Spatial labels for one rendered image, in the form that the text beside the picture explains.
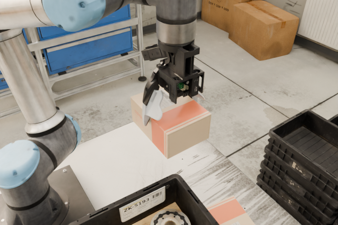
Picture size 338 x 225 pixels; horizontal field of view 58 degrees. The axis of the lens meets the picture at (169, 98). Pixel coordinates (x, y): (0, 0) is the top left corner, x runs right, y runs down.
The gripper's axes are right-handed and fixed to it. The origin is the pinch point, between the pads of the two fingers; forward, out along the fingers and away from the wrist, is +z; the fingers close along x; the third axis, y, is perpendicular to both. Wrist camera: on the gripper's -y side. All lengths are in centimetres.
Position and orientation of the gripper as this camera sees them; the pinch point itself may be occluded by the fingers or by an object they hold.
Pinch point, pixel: (169, 112)
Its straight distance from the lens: 72.0
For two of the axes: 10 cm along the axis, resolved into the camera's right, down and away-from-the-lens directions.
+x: 8.3, -3.4, 4.5
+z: 0.0, 8.0, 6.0
